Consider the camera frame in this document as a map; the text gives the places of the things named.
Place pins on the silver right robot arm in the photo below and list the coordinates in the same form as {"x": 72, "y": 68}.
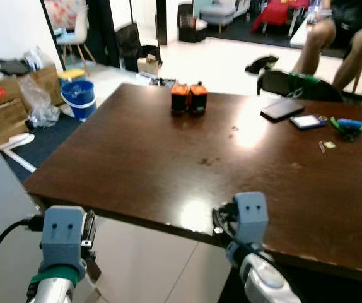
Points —
{"x": 263, "y": 278}

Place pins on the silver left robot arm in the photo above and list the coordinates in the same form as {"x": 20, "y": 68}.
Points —
{"x": 48, "y": 290}

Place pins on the white floor stand base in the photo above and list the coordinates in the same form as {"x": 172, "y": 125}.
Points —
{"x": 17, "y": 142}

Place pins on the black smartphone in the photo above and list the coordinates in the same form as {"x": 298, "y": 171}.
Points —
{"x": 282, "y": 110}

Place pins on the orange black battery pack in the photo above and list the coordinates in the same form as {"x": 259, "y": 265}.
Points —
{"x": 180, "y": 99}
{"x": 198, "y": 99}

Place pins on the small metal bits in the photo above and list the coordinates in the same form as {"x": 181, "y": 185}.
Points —
{"x": 328, "y": 146}

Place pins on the blue plastic bucket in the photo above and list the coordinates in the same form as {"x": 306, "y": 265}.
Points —
{"x": 79, "y": 101}

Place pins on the black chair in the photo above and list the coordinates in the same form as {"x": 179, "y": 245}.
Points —
{"x": 275, "y": 85}

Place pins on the clear plastic bag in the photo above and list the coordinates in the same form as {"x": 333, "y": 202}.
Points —
{"x": 36, "y": 101}
{"x": 36, "y": 58}

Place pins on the black power tool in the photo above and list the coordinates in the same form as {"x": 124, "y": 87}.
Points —
{"x": 162, "y": 82}

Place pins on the red label cardboard box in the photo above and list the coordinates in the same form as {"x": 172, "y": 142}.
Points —
{"x": 1, "y": 110}

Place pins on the black floor bag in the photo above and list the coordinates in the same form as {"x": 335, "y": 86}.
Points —
{"x": 262, "y": 63}

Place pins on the green cloth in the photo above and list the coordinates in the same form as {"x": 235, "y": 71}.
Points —
{"x": 307, "y": 78}

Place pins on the yellow flat lid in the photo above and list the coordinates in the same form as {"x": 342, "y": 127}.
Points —
{"x": 72, "y": 74}

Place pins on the small open cardboard box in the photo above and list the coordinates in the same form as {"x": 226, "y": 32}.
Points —
{"x": 148, "y": 65}

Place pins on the black basket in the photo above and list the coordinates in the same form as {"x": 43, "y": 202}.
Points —
{"x": 190, "y": 28}

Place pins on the black suitcase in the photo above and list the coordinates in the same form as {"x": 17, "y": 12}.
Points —
{"x": 129, "y": 44}

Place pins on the white plastic chair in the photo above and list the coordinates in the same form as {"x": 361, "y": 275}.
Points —
{"x": 74, "y": 38}

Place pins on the seated person in black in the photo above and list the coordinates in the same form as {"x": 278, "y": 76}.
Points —
{"x": 354, "y": 57}

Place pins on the grey ottoman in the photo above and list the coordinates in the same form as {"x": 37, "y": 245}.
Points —
{"x": 222, "y": 12}

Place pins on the red cloth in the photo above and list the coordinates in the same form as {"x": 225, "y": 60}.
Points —
{"x": 275, "y": 16}

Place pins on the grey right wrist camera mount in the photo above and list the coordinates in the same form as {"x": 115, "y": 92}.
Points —
{"x": 251, "y": 218}

